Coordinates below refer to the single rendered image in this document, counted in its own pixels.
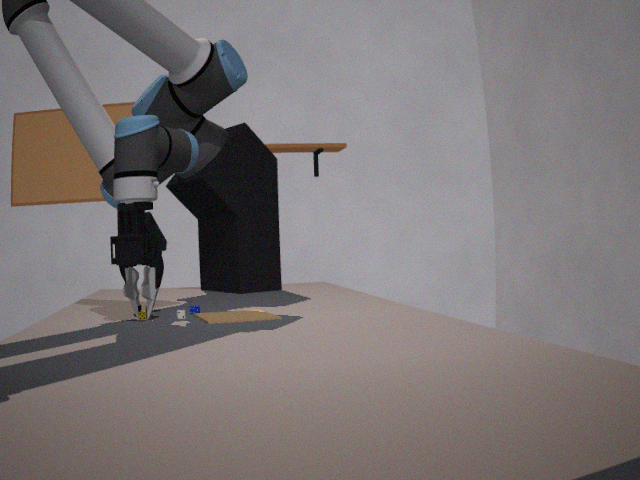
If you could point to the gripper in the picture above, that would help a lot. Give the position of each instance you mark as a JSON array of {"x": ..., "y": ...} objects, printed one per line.
[{"x": 141, "y": 250}]

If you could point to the tan flat mat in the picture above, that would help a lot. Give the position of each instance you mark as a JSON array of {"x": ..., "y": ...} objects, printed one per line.
[{"x": 235, "y": 316}]

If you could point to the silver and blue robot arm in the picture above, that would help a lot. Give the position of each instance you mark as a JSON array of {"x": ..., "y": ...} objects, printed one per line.
[{"x": 128, "y": 165}]

